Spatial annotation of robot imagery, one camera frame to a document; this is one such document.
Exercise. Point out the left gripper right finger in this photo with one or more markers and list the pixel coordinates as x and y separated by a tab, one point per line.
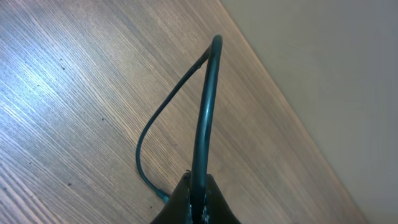
216	209

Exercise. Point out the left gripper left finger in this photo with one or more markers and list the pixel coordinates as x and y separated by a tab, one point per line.
178	209

